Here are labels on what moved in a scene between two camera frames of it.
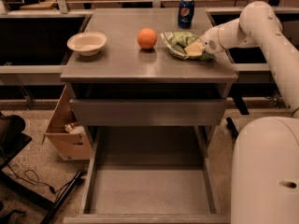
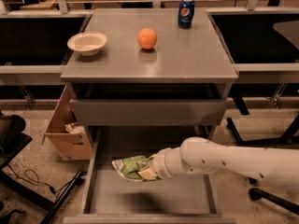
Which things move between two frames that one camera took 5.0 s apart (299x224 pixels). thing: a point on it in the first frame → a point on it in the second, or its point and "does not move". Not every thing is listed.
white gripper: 209,42 → 159,166
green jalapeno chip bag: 179,40 → 130,166
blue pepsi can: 186,12 does not move
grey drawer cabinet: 137,68 does not move
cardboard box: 66,133 does not move
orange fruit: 147,38 does not move
